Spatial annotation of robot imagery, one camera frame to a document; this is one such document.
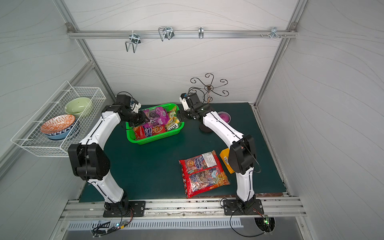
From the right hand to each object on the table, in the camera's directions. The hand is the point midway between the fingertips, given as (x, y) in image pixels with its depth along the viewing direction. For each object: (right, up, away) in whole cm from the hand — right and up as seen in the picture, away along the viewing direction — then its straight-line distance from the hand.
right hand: (181, 112), depth 87 cm
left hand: (-20, -5, +1) cm, 21 cm away
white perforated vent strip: (-39, -55, -15) cm, 69 cm away
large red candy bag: (+12, -34, -5) cm, 36 cm away
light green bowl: (-51, +3, -14) cm, 53 cm away
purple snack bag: (-18, -2, +14) cm, 23 cm away
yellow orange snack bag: (+26, -25, +1) cm, 36 cm away
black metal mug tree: (+12, -8, -24) cm, 28 cm away
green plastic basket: (-34, -12, +7) cm, 37 cm away
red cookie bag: (-28, -13, +11) cm, 33 cm away
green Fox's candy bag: (-7, -7, +13) cm, 17 cm away
